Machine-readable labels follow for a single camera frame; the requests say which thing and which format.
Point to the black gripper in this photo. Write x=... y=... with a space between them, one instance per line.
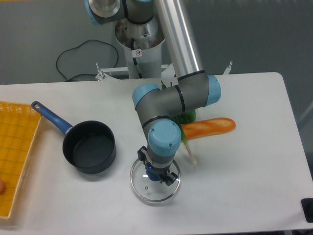
x=154 y=173

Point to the glass lid blue knob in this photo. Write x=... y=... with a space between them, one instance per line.
x=153 y=191

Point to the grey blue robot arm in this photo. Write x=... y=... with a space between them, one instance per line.
x=156 y=106

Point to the green spring onion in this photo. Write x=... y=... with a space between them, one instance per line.
x=191 y=158

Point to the baguette bread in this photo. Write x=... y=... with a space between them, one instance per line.
x=209 y=127

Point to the green bell pepper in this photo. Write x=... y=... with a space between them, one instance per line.
x=185 y=118

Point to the black device at table edge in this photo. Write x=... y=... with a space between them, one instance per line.
x=307 y=206

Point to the yellow woven basket tray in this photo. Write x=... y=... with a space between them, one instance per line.
x=18 y=127

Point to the dark saucepan blue handle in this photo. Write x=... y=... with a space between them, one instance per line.
x=89 y=146

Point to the white table clamp bracket right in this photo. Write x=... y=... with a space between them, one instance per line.
x=228 y=69

